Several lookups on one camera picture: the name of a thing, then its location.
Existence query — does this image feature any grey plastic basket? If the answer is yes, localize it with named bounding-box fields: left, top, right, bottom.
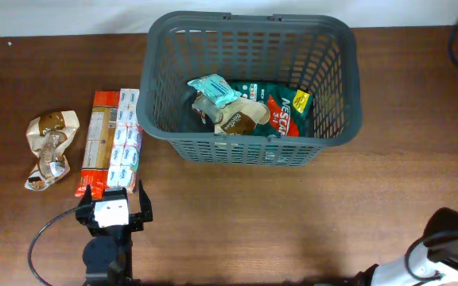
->
left=136, top=11, right=362, bottom=166

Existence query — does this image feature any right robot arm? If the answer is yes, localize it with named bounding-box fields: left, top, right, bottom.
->
left=349, top=207, right=458, bottom=286

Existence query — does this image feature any light blue wet wipes pack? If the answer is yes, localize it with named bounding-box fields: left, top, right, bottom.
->
left=187, top=74, right=242, bottom=109

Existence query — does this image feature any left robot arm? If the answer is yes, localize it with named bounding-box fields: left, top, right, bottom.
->
left=76, top=182, right=153, bottom=286

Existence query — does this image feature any Kleenex tissue multipack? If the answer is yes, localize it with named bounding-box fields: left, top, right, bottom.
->
left=107, top=88, right=142, bottom=193

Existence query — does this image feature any orange San Remo spaghetti pack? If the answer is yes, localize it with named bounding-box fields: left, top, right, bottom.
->
left=75, top=91, right=120, bottom=199

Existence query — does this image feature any beige Dolce Gusto snack bag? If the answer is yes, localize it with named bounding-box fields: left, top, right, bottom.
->
left=192, top=92, right=270, bottom=135

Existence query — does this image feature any left black cable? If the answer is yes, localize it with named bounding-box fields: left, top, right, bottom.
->
left=27, top=204, right=91, bottom=286

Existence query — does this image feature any beige brown snack bag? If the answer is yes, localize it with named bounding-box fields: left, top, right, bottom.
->
left=25, top=110, right=80, bottom=191

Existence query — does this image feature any green Nescafe coffee bag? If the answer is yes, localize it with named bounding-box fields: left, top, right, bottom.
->
left=229, top=81, right=313, bottom=137

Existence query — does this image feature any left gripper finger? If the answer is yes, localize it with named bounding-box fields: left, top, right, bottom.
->
left=138, top=180, right=152, bottom=218
left=79, top=185, right=92, bottom=207

